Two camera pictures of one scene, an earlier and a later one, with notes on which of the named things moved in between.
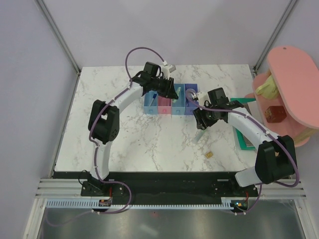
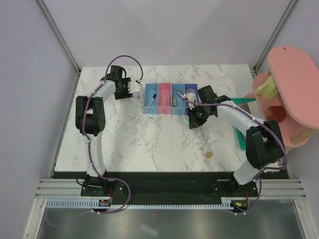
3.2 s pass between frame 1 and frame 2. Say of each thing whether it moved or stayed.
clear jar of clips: stayed
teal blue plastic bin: stayed
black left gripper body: moved
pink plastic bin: stayed
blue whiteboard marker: stayed
